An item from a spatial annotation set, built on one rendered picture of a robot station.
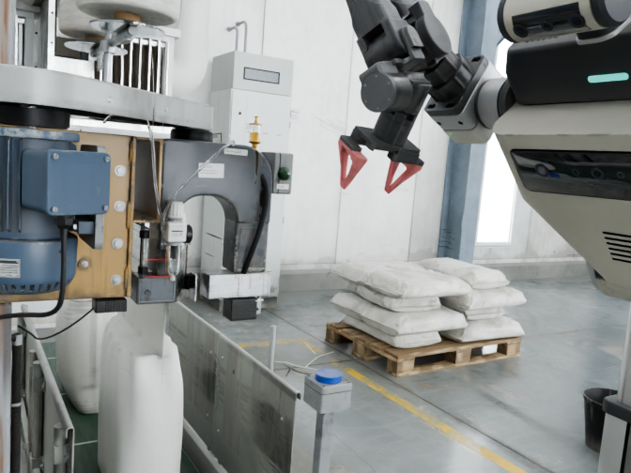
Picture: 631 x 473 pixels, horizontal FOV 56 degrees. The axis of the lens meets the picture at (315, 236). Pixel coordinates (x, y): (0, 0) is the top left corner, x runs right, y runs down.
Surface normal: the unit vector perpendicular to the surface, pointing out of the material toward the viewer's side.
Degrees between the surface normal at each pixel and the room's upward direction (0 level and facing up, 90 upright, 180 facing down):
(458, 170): 90
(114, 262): 90
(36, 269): 91
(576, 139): 130
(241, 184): 90
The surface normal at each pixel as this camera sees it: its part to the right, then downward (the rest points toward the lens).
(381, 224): 0.51, 0.14
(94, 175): 0.82, 0.13
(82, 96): 0.93, 0.11
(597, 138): -0.70, 0.63
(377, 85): -0.60, 0.19
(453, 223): -0.86, 0.00
